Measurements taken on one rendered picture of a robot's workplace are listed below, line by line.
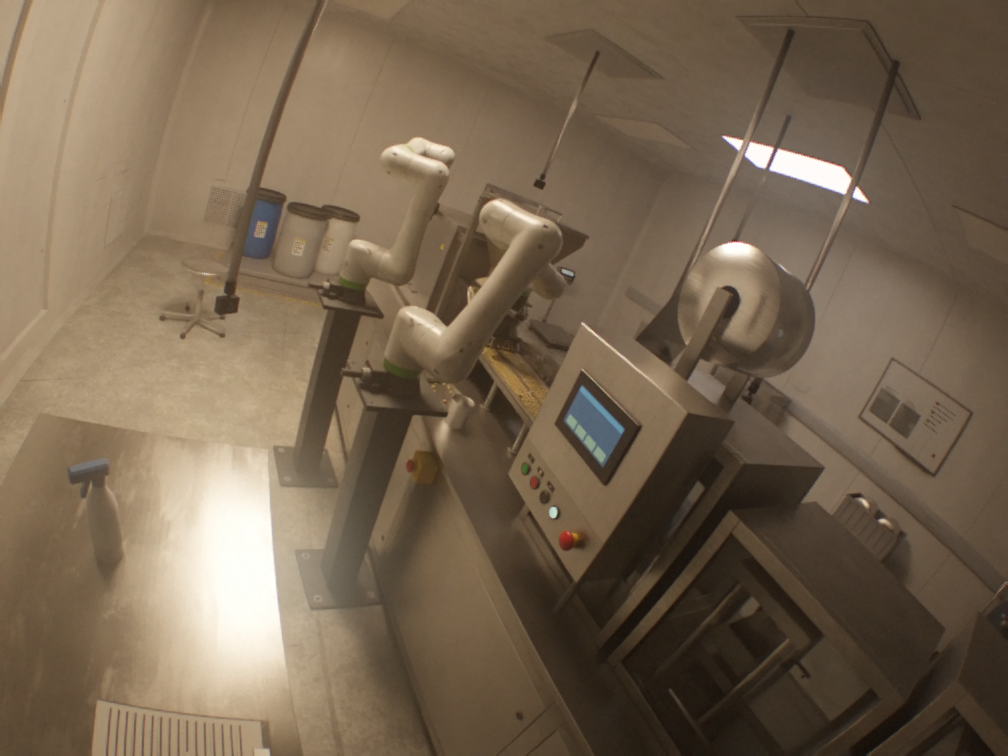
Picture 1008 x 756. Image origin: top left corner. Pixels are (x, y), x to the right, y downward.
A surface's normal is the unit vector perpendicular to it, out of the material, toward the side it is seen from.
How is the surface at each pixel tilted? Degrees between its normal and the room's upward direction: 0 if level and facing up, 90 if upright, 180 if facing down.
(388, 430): 90
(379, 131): 90
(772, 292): 90
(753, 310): 90
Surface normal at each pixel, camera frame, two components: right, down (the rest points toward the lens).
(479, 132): 0.38, 0.50
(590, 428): -0.84, -0.15
